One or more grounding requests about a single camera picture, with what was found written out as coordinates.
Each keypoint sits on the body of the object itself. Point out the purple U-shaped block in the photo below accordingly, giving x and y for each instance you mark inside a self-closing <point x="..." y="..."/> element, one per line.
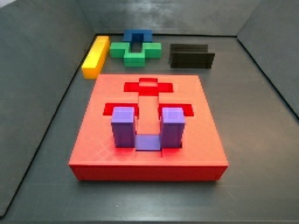
<point x="168" y="138"/>

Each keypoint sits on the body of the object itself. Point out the yellow long bar block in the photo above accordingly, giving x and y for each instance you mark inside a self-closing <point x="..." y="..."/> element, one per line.
<point x="94" y="60"/>

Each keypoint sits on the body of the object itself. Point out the red fixture base block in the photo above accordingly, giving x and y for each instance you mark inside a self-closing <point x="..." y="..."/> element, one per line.
<point x="97" y="160"/>

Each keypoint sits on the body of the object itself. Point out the black angled holder fixture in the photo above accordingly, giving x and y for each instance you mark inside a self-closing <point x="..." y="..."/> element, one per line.
<point x="189" y="56"/>

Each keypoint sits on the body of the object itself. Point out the green stepped block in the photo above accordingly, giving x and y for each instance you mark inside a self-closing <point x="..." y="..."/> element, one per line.
<point x="135" y="59"/>

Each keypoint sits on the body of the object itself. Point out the blue U-shaped block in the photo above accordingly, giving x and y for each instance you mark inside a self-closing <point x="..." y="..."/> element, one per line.
<point x="137" y="36"/>

